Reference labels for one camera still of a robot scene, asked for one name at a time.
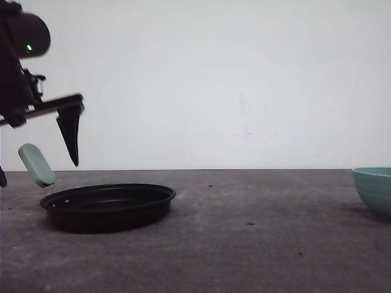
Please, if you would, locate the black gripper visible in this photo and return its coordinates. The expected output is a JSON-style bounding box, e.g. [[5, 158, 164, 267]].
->
[[0, 68, 84, 187]]

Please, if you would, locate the black frying pan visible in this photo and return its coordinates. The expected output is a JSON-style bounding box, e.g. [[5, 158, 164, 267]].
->
[[18, 143, 177, 235]]

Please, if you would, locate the teal ribbed bowl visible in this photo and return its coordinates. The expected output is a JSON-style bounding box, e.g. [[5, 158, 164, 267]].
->
[[352, 167, 390, 217]]

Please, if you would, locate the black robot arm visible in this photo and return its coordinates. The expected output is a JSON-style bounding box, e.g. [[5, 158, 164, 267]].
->
[[1, 1, 84, 166]]

